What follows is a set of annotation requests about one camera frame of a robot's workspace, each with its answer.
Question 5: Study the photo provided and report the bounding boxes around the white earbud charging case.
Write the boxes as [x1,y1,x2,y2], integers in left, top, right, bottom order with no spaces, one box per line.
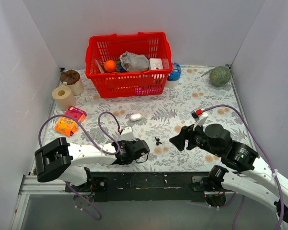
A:
[130,113,142,121]

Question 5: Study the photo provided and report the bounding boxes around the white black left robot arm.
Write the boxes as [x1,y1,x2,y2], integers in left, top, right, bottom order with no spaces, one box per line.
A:
[35,138,150,192]

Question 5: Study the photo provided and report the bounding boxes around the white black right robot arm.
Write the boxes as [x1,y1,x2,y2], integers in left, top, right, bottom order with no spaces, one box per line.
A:
[169,124,288,223]

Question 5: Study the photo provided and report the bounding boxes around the floral patterned table mat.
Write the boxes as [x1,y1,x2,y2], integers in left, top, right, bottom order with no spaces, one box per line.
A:
[37,66,259,173]

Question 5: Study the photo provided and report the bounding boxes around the blue white wipes canister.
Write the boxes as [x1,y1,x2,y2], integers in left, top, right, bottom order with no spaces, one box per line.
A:
[165,62,181,88]

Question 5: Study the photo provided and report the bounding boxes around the green netted melon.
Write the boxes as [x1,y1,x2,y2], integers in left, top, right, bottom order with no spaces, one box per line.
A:
[202,66,231,87]

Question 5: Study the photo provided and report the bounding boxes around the orange pink candy box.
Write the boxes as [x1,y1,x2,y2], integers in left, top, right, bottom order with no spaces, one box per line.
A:
[54,106,87,137]

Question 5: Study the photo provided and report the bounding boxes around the white small box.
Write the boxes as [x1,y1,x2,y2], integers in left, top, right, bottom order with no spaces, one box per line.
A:
[149,58,163,70]

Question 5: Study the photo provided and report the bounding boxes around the beige toilet paper roll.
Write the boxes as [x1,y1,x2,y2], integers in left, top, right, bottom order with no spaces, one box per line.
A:
[52,85,76,111]

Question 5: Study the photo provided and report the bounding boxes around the orange fruit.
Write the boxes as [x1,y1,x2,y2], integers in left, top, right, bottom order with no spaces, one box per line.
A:
[104,60,117,72]

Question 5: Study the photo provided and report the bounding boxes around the crumpled grey paper bag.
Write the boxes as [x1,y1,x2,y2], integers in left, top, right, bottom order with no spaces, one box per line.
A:
[120,51,149,72]

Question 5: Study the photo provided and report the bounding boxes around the brown topped paper roll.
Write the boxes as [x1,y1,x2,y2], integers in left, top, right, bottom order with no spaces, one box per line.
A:
[60,69,84,96]

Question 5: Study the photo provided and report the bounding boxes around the red plastic shopping basket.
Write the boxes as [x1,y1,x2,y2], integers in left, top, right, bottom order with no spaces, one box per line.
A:
[85,32,172,98]

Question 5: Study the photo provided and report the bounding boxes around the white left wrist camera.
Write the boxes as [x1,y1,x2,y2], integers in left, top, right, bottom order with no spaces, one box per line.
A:
[119,126,136,141]

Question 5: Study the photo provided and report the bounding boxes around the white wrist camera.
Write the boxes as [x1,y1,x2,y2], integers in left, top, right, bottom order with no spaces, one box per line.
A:
[119,126,136,141]
[191,109,208,130]

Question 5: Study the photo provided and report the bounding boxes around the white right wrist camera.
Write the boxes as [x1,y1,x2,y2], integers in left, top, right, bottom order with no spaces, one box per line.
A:
[191,109,208,130]

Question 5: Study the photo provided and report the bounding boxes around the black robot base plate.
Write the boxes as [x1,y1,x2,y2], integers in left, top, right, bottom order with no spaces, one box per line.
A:
[72,171,231,204]

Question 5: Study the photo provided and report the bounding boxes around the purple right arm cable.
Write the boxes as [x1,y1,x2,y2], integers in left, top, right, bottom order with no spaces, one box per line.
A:
[201,104,285,230]

